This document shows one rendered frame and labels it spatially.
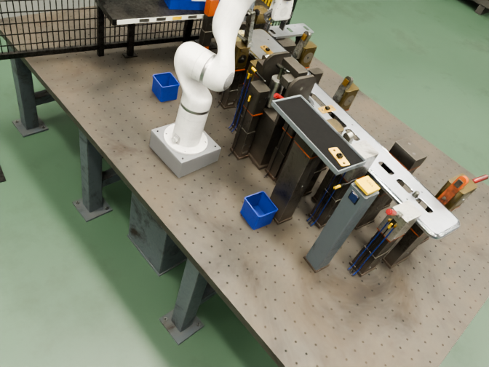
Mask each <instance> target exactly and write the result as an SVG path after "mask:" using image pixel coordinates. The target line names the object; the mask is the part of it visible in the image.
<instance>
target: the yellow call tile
mask: <svg viewBox="0 0 489 367"><path fill-rule="evenodd" d="M355 184H356V185H358V187H359V188H360V189H361V190H362V191H363V192H364V193H365V194H366V195H369V194H372V193H374V192H376V191H379V189H380V187H379V186H378V185H377V184H376V183H375V182H374V181H373V180H372V179H371V178H370V177H369V176H368V175H367V176H365V177H363V178H360V179H357V180H356V181H355Z"/></svg>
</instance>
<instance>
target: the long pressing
mask: <svg viewBox="0 0 489 367"><path fill-rule="evenodd" d="M268 39H269V40H268ZM252 43H253V47H251V48H250V53H249V55H250V56H251V57H252V59H253V60H258V59H262V56H263V55H265V54H267V53H266V52H265V51H264V50H263V49H262V48H261V46H263V45H266V46H267V47H268V48H269V49H270V50H271V51H272V52H284V51H287V50H286V49H285V48H284V47H283V46H282V45H281V44H280V43H279V42H278V41H277V40H276V39H274V38H273V37H272V36H271V35H270V34H269V33H268V32H267V31H265V30H263V29H260V28H256V29H253V37H252ZM311 94H314V95H315V96H316V97H317V98H318V99H319V100H320V101H321V102H322V103H323V104H324V105H325V106H329V105H332V106H333V107H334V108H335V109H336V111H331V112H332V113H333V114H334V115H336V116H337V117H338V118H339V119H340V120H341V121H342V123H344V124H345V126H346V127H344V131H343V133H342V136H343V134H344V133H346V130H350V131H352V132H353V134H355V135H356V136H357V137H358V139H359V141H356V140H353V142H352V144H353V143H357V142H360V141H363V140H366V141H367V142H368V143H369V144H370V145H371V146H372V147H373V148H374V149H375V150H376V151H377V152H378V153H379V155H378V156H377V157H376V159H375V161H374V162H373V164H372V165H371V167H370V169H369V170H368V171H367V174H368V175H369V176H370V177H371V178H372V179H373V180H374V181H375V182H376V183H377V184H378V185H379V186H380V187H381V188H382V189H383V190H384V191H385V192H386V193H387V194H388V195H389V196H390V197H391V198H392V199H393V200H394V201H395V202H396V203H397V204H401V203H403V202H405V201H407V200H410V201H411V202H412V203H413V204H414V205H415V206H416V207H417V208H418V209H419V210H420V211H421V212H422V215H421V216H420V218H419V219H418V220H417V221H416V222H415V223H416V224H417V225H418V226H419V227H420V228H421V229H422V230H423V231H424V232H425V233H426V234H427V235H428V236H429V237H431V238H433V239H436V240H439V239H441V238H443V237H444V236H446V235H448V234H450V233H451V232H453V231H455V230H457V229H458V228H459V227H460V221H459V220H458V218H457V217H456V216H455V215H454V214H453V213H452V212H451V211H450V210H449V209H448V208H447V207H445V206H444V205H443V204H442V203H441V202H440V201H439V200H438V199H437V198H436V197H435V196H434V195H433V194H432V193H431V192H430V191H429V190H428V189H427V188H426V187H425V186H424V185H423V184H422V183H421V182H420V181H419V180H418V179H417V178H416V177H414V176H413V175H412V174H411V173H410V172H409V171H408V170H407V169H406V168H405V167H404V166H403V165H402V164H401V163H400V162H398V161H397V160H396V159H395V158H394V157H393V156H392V155H391V154H390V153H389V152H388V151H387V150H386V149H385V148H384V147H383V146H382V145H381V144H380V143H379V142H377V140H376V139H374V137H373V136H372V135H371V134H369V132H368V131H366V130H365V129H364V128H363V127H362V126H361V125H360V124H359V123H358V122H357V121H356V120H355V119H354V118H353V117H352V116H350V115H349V114H348V113H347V112H346V111H345V110H344V109H343V108H342V107H341V106H340V105H339V104H338V103H337V102H336V101H335V100H333V99H332V98H331V97H330V96H329V95H328V94H327V93H326V92H325V91H324V90H323V89H322V88H321V87H320V86H319V85H318V84H317V83H316V82H315V84H314V87H313V89H312V91H311ZM308 102H310V104H311V105H312V106H313V107H314V108H315V109H316V110H317V111H318V112H319V113H320V114H321V115H322V116H323V117H324V118H325V119H326V120H327V119H332V117H331V116H330V115H329V114H328V113H324V114H323V113H322V112H321V111H320V110H319V109H318V108H319V107H321V106H320V105H319V104H318V103H317V102H316V101H315V100H314V99H313V98H312V97H311V96H309V99H308ZM379 162H383V163H384V164H385V165H386V166H387V167H388V168H389V169H390V170H391V171H392V172H393V173H394V174H393V175H389V174H388V173H387V172H386V171H385V170H384V169H383V168H382V167H381V166H380V165H379ZM397 180H401V181H402V182H403V183H404V184H405V185H406V186H408V187H409V188H410V189H411V190H412V192H413V193H414V192H415V191H419V192H420V194H419V196H418V197H417V198H414V197H413V196H412V193H410V194H409V193H407V192H406V191H405V190H404V189H403V188H402V187H401V186H400V185H399V184H398V183H397ZM421 192H423V193H421ZM418 198H419V199H421V200H422V201H423V202H424V203H425V204H426V205H427V206H428V207H429V208H430V209H431V210H432V213H428V212H426V211H425V210H424V209H423V208H422V207H421V206H420V205H419V204H418V203H417V202H416V200H417V199H418Z"/></svg>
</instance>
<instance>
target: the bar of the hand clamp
mask: <svg viewBox="0 0 489 367"><path fill-rule="evenodd" d="M259 14H260V11H259V9H256V10H255V11H252V9H248V11H247V14H246V15H245V16H247V17H246V23H245V30H244V38H246V39H247V43H248V42H251V41H252V37H253V28H254V22H255V16H259Z"/></svg>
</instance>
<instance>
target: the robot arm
mask: <svg viewBox="0 0 489 367"><path fill-rule="evenodd" d="M254 1H256V0H220V2H219V4H218V7H217V9H216V11H215V14H214V18H213V20H212V32H213V35H214V37H215V40H216V42H217V45H218V54H215V53H214V52H211V51H210V50H208V49H206V48H205V47H203V46H202V45H200V44H197V43H195V42H185V43H183V44H181V45H180V46H179V48H177V51H176V53H175V57H174V66H175V72H176V74H177V77H178V80H179V82H180V85H181V87H182V91H183V93H182V97H181V100H180V105H179V109H178V114H177V117H176V120H175V124H173V125H170V126H169V127H167V128H166V130H165V131H164V142H165V143H166V144H167V145H168V146H169V147H170V148H171V149H172V150H174V151H176V152H177V153H180V154H185V155H195V154H200V153H202V152H203V151H204V150H205V149H206V148H207V137H206V135H205V134H204V133H203V129H204V126H205V123H206V121H207V116H208V114H209V111H210V107H211V104H212V96H211V94H210V91H209V90H208V88H209V89H211V90H213V91H216V92H223V91H224V90H227V89H228V88H229V87H230V85H231V84H232V82H233V79H234V72H235V58H234V49H235V43H236V37H237V34H238V31H239V28H240V26H241V24H242V21H243V20H244V18H245V15H246V13H247V11H248V9H249V8H250V6H251V5H252V3H253V2H254ZM292 8H293V0H273V1H272V3H271V6H270V8H269V11H267V12H265V13H264V14H263V16H264V20H265V21H266V24H265V26H264V30H265V31H267V32H269V29H270V26H271V24H270V23H271V22H272V21H273V20H281V23H280V25H279V28H280V29H281V30H284V29H285V25H286V23H287V22H288V20H289V19H290V18H291V16H292V15H293V12H292ZM269 18H271V19H270V20H269Z"/></svg>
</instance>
